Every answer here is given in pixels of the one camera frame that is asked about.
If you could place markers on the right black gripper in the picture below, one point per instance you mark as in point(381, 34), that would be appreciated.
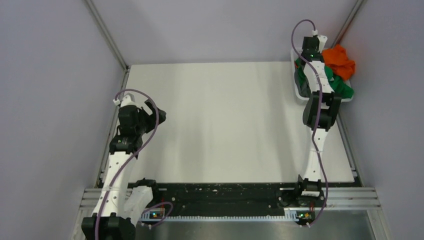
point(318, 53)

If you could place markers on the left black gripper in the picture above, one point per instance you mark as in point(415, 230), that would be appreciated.
point(151, 106)

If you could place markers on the green t shirt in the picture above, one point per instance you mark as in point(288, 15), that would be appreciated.
point(335, 81)

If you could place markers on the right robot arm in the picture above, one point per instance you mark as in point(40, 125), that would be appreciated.
point(319, 115)

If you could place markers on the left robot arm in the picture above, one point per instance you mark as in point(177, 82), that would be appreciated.
point(116, 214)

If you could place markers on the white plastic basket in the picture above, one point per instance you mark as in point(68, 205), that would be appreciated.
point(293, 57)

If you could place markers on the orange t shirt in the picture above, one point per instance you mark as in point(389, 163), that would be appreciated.
point(338, 60)

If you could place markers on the grey t shirt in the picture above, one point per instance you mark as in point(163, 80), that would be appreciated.
point(303, 87)

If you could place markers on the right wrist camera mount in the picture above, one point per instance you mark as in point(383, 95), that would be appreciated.
point(321, 38)

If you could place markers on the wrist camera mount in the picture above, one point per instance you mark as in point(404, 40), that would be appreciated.
point(321, 38)
point(127, 100)

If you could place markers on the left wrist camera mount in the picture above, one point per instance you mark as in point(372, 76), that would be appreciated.
point(127, 100)

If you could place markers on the right aluminium frame post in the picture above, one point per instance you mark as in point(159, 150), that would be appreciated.
point(349, 20)

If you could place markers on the aluminium frame post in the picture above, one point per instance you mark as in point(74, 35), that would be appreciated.
point(349, 20)
point(105, 33)

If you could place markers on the left aluminium frame post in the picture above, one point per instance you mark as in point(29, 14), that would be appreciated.
point(105, 33)

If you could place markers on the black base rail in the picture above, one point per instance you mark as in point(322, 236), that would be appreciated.
point(235, 199)

